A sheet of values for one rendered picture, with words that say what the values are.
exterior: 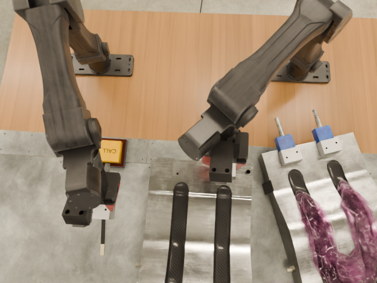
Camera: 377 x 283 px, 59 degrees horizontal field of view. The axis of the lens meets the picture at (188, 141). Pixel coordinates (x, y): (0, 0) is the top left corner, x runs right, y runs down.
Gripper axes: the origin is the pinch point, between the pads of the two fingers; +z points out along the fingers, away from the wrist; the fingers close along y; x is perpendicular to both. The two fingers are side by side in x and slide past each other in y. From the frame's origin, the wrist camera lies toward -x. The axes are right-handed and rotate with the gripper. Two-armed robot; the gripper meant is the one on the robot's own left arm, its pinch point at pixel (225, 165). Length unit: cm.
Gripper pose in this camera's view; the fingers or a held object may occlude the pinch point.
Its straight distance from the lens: 80.4
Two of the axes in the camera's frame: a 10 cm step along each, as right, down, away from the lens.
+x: 1.3, -8.1, 5.7
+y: 9.9, 0.4, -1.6
